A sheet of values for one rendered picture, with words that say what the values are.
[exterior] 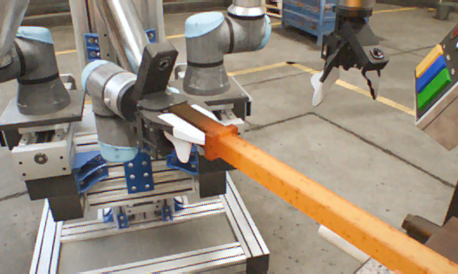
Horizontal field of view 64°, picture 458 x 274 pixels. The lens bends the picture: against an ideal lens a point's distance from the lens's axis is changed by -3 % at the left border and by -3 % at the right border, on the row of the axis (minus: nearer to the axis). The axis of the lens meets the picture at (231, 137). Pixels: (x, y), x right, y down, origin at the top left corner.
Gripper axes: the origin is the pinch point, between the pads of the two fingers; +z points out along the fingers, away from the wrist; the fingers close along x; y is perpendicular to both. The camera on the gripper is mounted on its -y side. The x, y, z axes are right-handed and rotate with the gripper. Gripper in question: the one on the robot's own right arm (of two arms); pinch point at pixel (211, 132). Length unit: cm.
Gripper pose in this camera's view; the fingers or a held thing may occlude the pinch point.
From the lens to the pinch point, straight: 50.1
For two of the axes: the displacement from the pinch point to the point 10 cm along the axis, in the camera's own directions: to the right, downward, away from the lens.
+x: -7.4, 3.1, -5.9
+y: -0.2, 8.8, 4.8
